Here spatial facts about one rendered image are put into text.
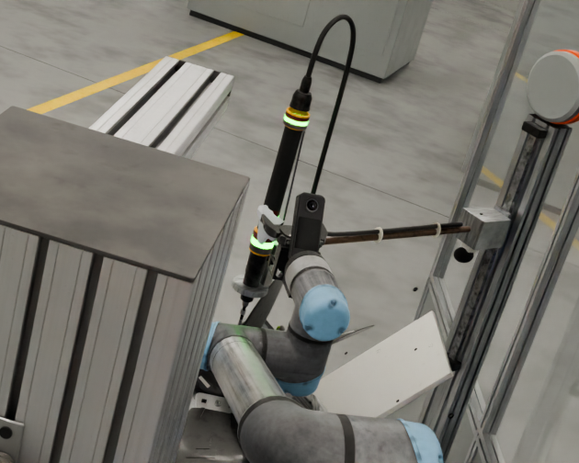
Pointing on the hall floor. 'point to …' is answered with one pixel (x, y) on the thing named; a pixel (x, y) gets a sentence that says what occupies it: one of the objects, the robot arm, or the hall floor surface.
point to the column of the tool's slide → (505, 261)
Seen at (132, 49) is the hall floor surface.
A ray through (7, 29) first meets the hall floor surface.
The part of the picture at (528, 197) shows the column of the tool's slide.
